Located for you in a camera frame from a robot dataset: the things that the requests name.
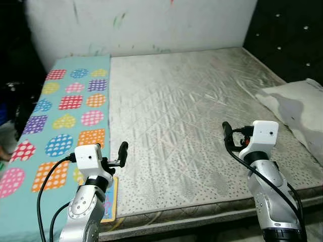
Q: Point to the black tufted headboard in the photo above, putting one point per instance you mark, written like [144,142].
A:
[287,40]

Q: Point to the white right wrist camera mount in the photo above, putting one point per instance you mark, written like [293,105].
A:
[262,133]

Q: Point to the blue children's board book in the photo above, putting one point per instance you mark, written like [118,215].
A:
[111,201]

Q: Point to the teal polka pattern blanket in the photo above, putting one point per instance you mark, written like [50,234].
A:
[28,212]

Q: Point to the grey patterned mattress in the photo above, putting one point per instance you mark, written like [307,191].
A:
[176,101]

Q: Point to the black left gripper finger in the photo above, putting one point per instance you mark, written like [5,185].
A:
[122,151]

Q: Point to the white printed pillow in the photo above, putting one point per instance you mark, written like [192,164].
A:
[298,101]

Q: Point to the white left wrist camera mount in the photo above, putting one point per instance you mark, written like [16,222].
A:
[88,157]

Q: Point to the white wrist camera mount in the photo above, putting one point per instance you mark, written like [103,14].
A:
[88,157]
[262,133]

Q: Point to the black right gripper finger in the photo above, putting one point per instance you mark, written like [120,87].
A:
[227,132]

